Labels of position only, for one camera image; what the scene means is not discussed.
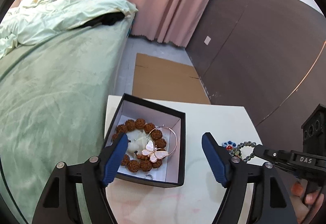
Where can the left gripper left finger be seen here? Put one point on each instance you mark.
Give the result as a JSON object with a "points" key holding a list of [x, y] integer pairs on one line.
{"points": [[58, 202]]}

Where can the butterfly hoop earring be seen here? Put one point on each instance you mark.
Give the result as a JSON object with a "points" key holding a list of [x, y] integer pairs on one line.
{"points": [[155, 153]]}

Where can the black square jewelry box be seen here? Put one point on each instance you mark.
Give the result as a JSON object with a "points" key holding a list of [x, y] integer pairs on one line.
{"points": [[156, 134]]}

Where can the right hand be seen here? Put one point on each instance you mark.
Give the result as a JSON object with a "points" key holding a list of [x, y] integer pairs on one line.
{"points": [[305, 206]]}

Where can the white crumpled tissue paper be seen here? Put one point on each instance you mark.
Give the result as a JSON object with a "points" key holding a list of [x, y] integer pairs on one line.
{"points": [[137, 141]]}

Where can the green bed blanket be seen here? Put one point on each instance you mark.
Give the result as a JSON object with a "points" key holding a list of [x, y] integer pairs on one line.
{"points": [[53, 106]]}

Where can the flat brown cardboard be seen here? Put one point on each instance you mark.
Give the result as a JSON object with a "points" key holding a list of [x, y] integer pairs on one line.
{"points": [[157, 78]]}

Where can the pale green duvet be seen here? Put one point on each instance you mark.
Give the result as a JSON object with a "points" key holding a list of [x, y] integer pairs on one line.
{"points": [[36, 20]]}

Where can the white wall socket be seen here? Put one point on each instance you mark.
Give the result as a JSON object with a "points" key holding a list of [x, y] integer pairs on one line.
{"points": [[207, 40]]}

